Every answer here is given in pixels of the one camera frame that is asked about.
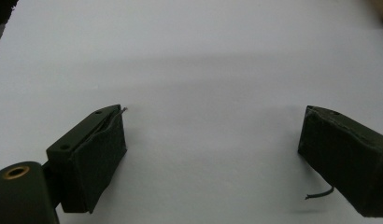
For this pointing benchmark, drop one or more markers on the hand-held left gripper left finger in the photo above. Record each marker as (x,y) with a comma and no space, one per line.
(90,155)

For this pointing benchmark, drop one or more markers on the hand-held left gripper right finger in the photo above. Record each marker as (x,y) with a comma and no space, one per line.
(348,155)

